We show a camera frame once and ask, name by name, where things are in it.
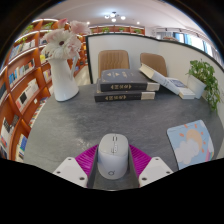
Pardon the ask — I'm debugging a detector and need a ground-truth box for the light blue printed mouse pad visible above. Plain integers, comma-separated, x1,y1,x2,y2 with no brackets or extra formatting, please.
166,119,215,171

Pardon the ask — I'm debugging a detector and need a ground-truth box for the window with curtains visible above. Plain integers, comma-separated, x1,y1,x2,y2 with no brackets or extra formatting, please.
154,28,223,66

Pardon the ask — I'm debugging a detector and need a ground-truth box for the white desk partition panel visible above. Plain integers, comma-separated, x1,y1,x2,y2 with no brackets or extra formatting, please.
85,33,224,159

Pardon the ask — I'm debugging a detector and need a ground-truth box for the thick white book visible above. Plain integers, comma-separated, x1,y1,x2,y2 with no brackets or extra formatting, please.
138,63,181,96

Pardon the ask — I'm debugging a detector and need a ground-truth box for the ceiling lamp with round bulbs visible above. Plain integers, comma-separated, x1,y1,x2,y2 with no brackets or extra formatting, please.
103,11,127,23

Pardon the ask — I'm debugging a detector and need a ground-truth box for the white ceramic jug vase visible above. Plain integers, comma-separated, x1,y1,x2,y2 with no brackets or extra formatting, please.
48,54,80,102

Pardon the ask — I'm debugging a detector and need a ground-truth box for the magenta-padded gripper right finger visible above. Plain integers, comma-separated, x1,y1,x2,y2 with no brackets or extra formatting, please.
127,143,174,188

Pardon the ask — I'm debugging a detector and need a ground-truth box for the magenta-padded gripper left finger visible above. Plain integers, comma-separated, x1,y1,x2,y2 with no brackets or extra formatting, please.
52,143,100,189

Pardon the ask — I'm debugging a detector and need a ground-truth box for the thick dark hardcover book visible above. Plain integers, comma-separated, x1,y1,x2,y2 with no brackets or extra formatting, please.
93,88,156,103
97,68,161,93

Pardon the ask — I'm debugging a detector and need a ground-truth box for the orange wooden bookshelf unit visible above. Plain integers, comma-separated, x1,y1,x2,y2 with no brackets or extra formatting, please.
0,18,146,161

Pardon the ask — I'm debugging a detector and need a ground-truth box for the green plant in white pot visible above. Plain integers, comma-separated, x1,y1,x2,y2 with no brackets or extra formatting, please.
186,59,222,113

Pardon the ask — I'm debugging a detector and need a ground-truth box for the white computer mouse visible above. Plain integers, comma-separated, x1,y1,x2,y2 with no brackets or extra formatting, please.
96,132,130,181

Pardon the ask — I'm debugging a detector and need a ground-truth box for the tan upholstered chair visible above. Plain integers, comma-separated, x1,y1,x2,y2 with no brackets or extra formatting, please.
139,52,168,78
97,49,130,79

